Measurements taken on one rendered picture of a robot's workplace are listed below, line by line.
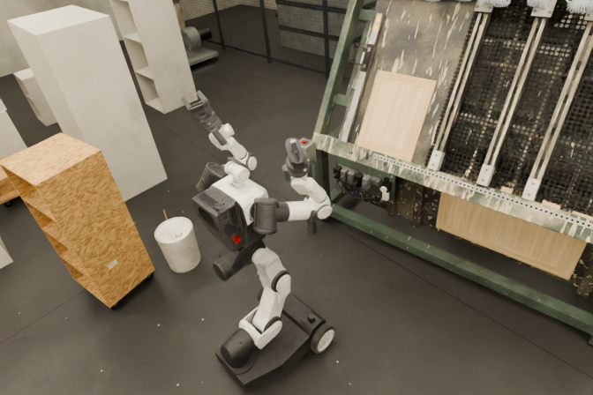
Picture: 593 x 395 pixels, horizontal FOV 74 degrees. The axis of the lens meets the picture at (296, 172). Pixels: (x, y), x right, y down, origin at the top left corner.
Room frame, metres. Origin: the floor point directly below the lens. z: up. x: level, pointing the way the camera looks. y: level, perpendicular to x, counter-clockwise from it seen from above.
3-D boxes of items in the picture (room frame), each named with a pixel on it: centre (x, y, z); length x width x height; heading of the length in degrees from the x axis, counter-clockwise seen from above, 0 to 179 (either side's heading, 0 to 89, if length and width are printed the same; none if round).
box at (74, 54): (3.76, 1.96, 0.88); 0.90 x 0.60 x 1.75; 41
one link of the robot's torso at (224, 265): (1.45, 0.34, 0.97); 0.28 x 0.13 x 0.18; 131
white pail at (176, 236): (2.36, 1.04, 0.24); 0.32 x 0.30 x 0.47; 41
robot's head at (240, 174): (1.51, 0.27, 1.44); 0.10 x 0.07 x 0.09; 41
